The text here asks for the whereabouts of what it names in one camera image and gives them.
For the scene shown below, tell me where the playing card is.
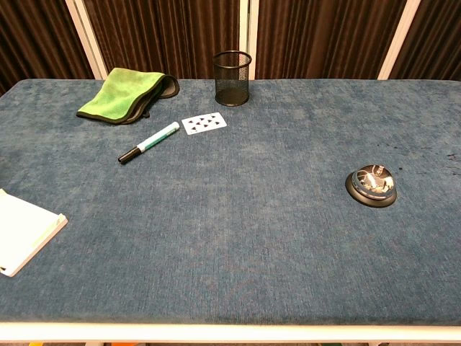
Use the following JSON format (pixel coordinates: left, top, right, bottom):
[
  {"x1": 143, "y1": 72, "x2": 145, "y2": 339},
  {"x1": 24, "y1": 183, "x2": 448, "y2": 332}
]
[{"x1": 181, "y1": 112, "x2": 228, "y2": 136}]

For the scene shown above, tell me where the white table frame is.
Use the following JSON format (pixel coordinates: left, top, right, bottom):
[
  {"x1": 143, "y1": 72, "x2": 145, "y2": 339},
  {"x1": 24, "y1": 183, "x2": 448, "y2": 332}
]
[{"x1": 0, "y1": 321, "x2": 461, "y2": 344}]

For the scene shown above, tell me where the black mesh pen cup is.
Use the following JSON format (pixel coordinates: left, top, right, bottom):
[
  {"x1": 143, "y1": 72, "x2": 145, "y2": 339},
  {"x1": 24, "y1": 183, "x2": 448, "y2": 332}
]
[{"x1": 212, "y1": 50, "x2": 253, "y2": 107}]

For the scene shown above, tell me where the white flat box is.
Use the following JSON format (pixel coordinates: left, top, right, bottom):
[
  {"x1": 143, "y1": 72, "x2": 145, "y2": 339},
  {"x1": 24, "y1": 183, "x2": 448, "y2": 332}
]
[{"x1": 0, "y1": 187, "x2": 68, "y2": 278}]

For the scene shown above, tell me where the green microfiber cloth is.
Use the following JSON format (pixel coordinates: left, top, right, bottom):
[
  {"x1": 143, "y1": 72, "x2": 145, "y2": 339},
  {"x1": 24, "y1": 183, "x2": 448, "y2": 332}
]
[{"x1": 76, "y1": 67, "x2": 180, "y2": 125}]

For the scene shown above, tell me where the white marker with black cap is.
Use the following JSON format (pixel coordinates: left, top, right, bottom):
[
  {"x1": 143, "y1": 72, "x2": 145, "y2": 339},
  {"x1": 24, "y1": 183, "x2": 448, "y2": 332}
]
[{"x1": 117, "y1": 121, "x2": 180, "y2": 165}]

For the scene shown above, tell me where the brown curtain partition panel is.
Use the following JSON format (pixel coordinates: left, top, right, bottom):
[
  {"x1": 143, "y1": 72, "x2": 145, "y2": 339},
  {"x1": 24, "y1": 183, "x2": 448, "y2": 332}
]
[
  {"x1": 248, "y1": 0, "x2": 421, "y2": 81},
  {"x1": 65, "y1": 0, "x2": 250, "y2": 81},
  {"x1": 0, "y1": 0, "x2": 108, "y2": 95},
  {"x1": 377, "y1": 0, "x2": 461, "y2": 81}
]

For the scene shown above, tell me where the blue fabric table cover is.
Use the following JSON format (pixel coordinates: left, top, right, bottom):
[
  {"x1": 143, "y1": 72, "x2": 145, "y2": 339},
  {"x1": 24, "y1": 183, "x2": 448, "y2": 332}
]
[{"x1": 0, "y1": 78, "x2": 461, "y2": 327}]

